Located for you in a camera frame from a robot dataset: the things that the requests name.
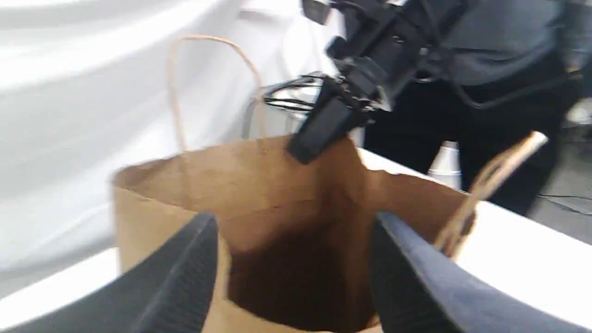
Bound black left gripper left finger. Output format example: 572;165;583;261
9;213;218;333

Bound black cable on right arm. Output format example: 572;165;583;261
416;0;583;111

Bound white cups on table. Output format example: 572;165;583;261
428;141;461;190

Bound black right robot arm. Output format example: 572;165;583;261
287;0;469;164

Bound black cables at right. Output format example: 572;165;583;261
263;72;333;114

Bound brown paper bag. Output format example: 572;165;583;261
113;35;546;333

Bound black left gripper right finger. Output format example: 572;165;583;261
370;211;589;333

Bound white draped backdrop cloth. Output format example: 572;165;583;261
0;0;343;298

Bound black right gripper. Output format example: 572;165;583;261
287;0;431;165

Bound person in grey shirt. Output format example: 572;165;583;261
364;0;591;216

